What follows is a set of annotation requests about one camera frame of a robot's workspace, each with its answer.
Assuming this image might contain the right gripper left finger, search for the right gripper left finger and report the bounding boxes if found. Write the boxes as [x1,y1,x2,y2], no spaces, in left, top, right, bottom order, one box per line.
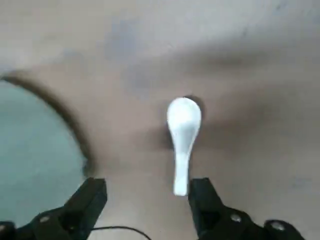
[0,177,109,240]

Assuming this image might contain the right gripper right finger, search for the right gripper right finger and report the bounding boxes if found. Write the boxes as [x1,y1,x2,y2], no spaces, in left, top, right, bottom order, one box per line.
[187,177,307,240]

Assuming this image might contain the white ceramic soup spoon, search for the white ceramic soup spoon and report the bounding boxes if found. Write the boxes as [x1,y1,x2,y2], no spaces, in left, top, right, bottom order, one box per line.
[166,97,202,197]

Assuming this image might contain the steel steamer insert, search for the steel steamer insert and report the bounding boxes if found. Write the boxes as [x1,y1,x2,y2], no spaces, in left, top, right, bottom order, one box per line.
[0,79,86,223]

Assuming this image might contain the thin black wire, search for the thin black wire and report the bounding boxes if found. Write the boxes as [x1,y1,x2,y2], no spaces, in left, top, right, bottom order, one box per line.
[92,225,151,240]

